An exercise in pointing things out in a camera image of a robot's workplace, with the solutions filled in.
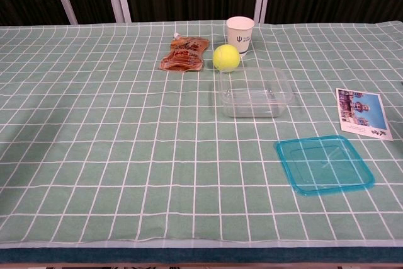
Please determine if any clear plastic container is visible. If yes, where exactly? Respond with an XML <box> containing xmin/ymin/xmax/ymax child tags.
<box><xmin>215</xmin><ymin>66</ymin><xmax>296</xmax><ymax>119</ymax></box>

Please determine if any blue container lid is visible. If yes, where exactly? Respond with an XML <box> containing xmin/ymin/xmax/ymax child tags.
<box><xmin>273</xmin><ymin>135</ymin><xmax>376</xmax><ymax>197</ymax></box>

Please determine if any yellow tennis ball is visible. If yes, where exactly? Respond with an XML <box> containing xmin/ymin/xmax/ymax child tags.
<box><xmin>212</xmin><ymin>44</ymin><xmax>241</xmax><ymax>73</ymax></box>

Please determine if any brown sauce pouch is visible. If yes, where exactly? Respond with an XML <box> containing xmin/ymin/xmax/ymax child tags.
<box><xmin>158</xmin><ymin>31</ymin><xmax>211</xmax><ymax>74</ymax></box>

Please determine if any green checked tablecloth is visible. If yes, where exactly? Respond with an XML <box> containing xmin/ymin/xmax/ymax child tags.
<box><xmin>0</xmin><ymin>19</ymin><xmax>403</xmax><ymax>250</ymax></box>

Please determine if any white paper cup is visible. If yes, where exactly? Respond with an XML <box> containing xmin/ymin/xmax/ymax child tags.
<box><xmin>225</xmin><ymin>16</ymin><xmax>255</xmax><ymax>59</ymax></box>

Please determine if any dark teal table edge strip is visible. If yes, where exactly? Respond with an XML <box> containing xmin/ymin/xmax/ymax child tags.
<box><xmin>0</xmin><ymin>248</ymin><xmax>403</xmax><ymax>264</ymax></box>

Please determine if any postcard with building photo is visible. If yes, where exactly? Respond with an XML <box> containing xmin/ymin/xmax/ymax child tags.
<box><xmin>335</xmin><ymin>88</ymin><xmax>394</xmax><ymax>142</ymax></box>

